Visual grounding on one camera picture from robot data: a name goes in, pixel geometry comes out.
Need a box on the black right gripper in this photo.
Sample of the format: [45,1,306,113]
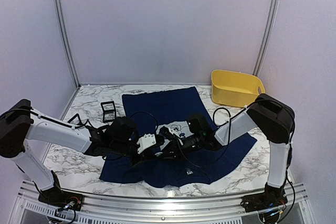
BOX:
[159,132,203,161]

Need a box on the navy blue printed t-shirt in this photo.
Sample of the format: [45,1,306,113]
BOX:
[100,87,257,188]

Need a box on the black case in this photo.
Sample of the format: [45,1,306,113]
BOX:
[100,101,117,123]
[67,113,92,129]

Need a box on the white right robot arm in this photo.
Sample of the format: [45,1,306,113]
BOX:
[159,93,296,208]

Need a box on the yellow plastic basket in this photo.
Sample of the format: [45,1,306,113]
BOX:
[211,70,265,108]

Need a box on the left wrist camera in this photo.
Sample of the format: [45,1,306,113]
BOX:
[137,134,165,154]

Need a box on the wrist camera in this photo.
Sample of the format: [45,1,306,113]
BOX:
[137,134,165,154]
[159,126,181,141]

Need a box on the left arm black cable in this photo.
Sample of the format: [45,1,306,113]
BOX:
[28,110,163,162]

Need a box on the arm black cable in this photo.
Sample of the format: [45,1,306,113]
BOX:
[28,110,163,162]
[173,107,296,168]

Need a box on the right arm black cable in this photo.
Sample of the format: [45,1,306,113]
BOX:
[173,107,296,168]

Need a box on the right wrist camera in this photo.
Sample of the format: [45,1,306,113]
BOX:
[159,126,181,141]

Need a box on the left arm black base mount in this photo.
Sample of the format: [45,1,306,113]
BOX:
[35,171,83,211]

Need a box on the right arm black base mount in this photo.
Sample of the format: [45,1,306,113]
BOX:
[240,183,288,212]

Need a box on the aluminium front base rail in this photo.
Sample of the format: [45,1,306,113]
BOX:
[9,181,315,223]

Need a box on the aluminium left corner post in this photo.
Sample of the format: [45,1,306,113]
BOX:
[54,0,81,89]

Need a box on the aluminium corner post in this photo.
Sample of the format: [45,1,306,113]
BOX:
[54,0,81,89]
[253,0,279,77]

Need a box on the aluminium right corner post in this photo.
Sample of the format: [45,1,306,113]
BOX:
[253,0,279,77]

